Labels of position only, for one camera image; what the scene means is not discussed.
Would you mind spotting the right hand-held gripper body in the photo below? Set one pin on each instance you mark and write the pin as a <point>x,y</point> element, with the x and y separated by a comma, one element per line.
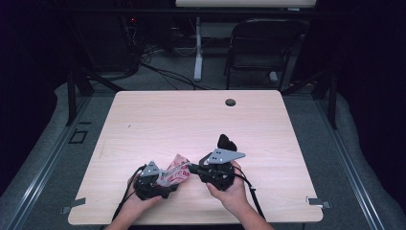
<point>220,175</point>

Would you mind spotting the dark curtain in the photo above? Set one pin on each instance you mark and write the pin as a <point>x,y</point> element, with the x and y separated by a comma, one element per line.
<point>373,80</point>
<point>28,80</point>

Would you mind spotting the dark equipment cabinet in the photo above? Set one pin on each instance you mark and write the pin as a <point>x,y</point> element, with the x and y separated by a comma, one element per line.
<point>111,41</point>

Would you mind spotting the white standing desk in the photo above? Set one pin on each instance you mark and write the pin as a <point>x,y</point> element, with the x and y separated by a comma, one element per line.
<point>198,48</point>

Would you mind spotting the black folding chair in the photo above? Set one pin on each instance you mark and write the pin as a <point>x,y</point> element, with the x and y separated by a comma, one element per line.
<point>265,41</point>

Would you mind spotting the person's right hand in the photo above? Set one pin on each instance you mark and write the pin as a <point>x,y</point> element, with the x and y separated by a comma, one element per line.
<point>234,198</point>

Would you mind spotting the person's left hand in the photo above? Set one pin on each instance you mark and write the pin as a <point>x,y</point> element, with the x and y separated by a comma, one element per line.
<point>137,206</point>

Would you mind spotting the grey metal table bracket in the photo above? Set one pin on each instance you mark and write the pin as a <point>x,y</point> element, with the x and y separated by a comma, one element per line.
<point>317,202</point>
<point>73,204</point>

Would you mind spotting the black metal stand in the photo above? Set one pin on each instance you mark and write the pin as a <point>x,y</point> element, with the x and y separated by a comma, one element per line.
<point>72,96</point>
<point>333,102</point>

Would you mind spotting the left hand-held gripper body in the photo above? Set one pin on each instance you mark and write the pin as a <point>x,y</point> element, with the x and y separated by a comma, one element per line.
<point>148,188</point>

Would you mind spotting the grey metal floor rail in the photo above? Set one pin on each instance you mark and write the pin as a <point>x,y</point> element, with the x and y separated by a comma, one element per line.
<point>348,166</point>
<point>41,172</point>

